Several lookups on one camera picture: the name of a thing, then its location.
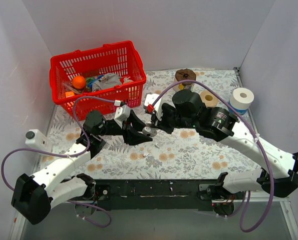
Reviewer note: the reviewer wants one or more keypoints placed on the red plastic shopping basket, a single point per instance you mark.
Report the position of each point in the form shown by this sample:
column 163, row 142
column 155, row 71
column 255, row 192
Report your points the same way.
column 120, row 58

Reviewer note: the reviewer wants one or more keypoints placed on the small orange box in basket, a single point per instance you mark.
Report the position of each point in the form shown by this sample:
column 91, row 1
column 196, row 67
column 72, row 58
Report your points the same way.
column 69, row 94

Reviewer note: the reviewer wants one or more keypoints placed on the white box with grey knob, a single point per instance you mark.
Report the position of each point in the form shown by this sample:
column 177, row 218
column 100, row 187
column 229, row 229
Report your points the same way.
column 35, row 139

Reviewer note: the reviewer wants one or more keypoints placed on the grey crumpled snack bag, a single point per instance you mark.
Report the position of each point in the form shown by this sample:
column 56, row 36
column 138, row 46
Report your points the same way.
column 105, row 81

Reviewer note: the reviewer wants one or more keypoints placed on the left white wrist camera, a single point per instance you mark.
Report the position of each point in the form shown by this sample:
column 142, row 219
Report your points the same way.
column 122, row 112

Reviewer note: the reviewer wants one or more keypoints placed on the beige toilet paper roll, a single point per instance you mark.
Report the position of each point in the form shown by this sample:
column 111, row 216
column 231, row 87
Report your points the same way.
column 209, row 99

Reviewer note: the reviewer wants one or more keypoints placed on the white toilet roll blue wrap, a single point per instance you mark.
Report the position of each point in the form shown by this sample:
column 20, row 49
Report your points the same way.
column 241, row 99

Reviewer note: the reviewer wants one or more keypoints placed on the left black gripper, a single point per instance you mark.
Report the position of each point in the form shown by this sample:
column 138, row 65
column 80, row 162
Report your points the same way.
column 125, row 128

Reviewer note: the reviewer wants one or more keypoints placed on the orange fruit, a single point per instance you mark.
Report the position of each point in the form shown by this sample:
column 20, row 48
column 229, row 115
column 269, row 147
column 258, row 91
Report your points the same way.
column 79, row 82

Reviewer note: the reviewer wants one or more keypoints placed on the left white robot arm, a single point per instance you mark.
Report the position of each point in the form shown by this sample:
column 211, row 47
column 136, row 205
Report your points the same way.
column 35, row 195

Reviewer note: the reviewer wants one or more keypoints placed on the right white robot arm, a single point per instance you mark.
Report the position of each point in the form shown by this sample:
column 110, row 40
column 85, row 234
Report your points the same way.
column 278, row 169

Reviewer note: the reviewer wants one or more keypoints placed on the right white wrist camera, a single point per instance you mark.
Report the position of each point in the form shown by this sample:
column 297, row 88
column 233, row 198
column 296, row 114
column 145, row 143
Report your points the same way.
column 153, row 104

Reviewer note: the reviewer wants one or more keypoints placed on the brown topped paper roll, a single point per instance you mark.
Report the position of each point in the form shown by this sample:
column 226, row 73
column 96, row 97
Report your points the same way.
column 181, row 75

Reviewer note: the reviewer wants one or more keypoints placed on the floral patterned table mat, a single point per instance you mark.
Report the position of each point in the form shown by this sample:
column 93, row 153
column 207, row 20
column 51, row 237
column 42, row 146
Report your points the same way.
column 181, row 155

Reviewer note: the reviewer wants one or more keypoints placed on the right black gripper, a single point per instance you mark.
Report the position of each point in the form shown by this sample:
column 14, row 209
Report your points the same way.
column 162, row 120

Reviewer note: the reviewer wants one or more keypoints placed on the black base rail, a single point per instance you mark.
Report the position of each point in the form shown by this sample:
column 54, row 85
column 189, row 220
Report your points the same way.
column 162, row 194

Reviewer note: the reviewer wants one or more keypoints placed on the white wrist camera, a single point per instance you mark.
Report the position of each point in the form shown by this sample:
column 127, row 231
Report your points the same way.
column 153, row 104
column 122, row 112

